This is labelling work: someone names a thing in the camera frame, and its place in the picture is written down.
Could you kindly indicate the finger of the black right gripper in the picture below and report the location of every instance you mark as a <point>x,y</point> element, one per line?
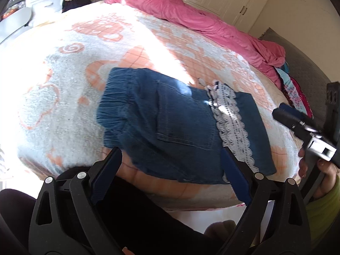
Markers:
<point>294,119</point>

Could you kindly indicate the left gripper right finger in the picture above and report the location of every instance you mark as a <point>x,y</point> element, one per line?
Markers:
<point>253,189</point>

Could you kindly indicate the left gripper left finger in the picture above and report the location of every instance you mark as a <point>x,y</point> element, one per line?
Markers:
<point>87,189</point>

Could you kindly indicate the blue denim pants lace trim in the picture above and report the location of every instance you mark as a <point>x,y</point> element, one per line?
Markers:
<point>177,132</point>

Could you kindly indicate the green right sleeve forearm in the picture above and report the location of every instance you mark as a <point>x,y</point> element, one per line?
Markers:
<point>322,213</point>

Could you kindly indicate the right hand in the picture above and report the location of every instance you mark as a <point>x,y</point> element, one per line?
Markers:
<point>329,170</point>

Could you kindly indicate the blue floral pillow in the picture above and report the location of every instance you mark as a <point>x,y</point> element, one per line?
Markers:
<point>293,91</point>

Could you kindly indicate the grey headboard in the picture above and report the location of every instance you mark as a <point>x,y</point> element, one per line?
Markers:
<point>311,79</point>

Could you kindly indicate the pink duvet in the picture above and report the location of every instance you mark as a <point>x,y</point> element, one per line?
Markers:
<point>265,56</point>

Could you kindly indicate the white orange fluffy blanket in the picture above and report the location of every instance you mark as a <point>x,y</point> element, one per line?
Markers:
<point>53,77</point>

